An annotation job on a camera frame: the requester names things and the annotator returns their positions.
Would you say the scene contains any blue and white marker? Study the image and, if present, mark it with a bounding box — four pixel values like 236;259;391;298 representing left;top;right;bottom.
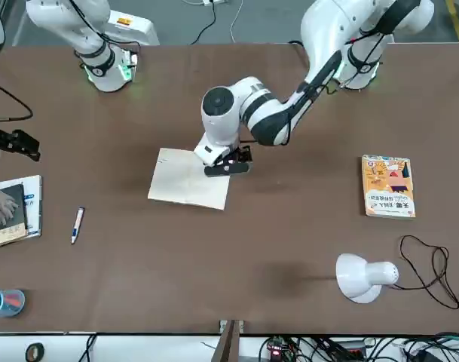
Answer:
70;206;87;246

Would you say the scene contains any aluminium frame post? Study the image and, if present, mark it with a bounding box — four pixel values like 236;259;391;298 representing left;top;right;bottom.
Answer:
213;319;246;362

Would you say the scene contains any black tape roll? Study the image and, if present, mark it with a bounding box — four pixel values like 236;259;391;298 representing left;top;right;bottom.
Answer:
25;342;46;361

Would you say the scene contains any white box orange label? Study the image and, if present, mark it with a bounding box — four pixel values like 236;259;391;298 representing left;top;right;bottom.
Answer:
107;10;161;47

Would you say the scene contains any orange yellow illustrated book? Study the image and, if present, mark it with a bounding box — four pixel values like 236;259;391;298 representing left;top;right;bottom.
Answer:
361;153;417;220

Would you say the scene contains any white book blue print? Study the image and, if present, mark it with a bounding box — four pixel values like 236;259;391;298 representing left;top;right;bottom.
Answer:
0;174;43;239

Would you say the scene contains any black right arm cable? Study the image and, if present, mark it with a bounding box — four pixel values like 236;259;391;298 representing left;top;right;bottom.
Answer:
0;78;35;122

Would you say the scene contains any dark book with hands cover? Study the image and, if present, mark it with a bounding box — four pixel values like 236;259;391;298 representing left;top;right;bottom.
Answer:
0;183;29;251

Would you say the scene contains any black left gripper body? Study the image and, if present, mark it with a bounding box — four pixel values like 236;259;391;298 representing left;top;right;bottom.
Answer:
216;145;252;177

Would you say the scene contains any black finned power supply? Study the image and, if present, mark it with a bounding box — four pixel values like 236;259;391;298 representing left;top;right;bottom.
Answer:
326;339;370;358

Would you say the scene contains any black lamp cable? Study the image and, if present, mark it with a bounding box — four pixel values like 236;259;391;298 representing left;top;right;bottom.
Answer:
393;235;459;311

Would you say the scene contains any translucent blue pen cup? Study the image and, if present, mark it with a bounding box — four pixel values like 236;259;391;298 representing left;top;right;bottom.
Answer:
0;288;26;321

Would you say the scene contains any small circuit board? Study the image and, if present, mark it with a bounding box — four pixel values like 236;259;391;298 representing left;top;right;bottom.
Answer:
265;334;291;360

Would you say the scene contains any white desk lamp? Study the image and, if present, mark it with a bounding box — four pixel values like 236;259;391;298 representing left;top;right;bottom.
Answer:
335;253;400;305

